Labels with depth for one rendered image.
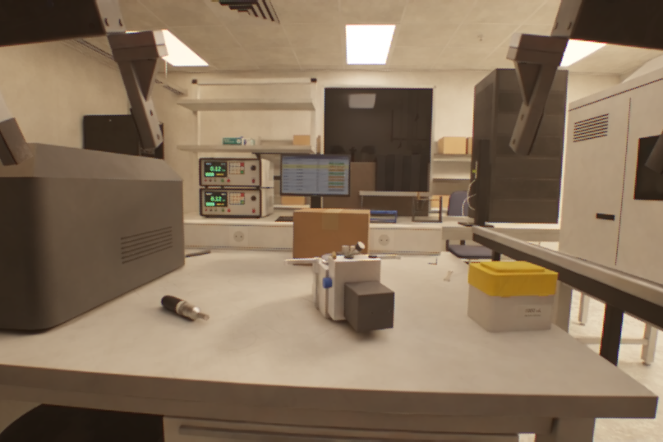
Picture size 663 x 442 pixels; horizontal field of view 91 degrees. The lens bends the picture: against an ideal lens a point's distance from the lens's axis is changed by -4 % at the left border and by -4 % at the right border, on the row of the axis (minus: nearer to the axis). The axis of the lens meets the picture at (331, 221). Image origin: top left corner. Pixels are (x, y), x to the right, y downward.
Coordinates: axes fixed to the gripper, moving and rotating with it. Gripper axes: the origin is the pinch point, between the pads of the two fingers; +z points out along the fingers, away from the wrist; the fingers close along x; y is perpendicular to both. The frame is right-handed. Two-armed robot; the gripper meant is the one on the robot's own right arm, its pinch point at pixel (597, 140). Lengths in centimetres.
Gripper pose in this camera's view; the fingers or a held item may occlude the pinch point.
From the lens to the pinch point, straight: 41.2
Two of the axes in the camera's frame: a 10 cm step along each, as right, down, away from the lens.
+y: -2.0, 4.8, -8.5
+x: 9.8, 1.6, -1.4
